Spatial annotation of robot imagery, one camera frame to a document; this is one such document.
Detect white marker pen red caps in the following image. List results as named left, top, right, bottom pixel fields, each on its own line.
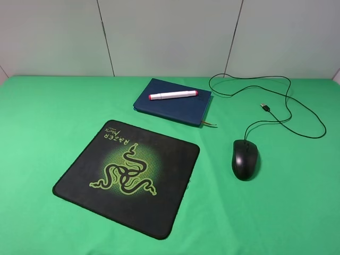
left=148, top=90, right=198, bottom=100

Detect black green logo mouse pad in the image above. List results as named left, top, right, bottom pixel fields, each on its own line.
left=52, top=120, right=200, bottom=240

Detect blue hardcover notebook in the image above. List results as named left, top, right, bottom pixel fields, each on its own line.
left=133, top=78, right=211, bottom=127

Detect black mouse cable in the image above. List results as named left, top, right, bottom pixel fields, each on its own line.
left=208, top=73, right=327, bottom=142

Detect green table cloth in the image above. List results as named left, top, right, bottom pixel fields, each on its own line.
left=1, top=76, right=339, bottom=254

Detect black computer mouse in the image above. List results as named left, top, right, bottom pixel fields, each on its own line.
left=232, top=139, right=259, bottom=181

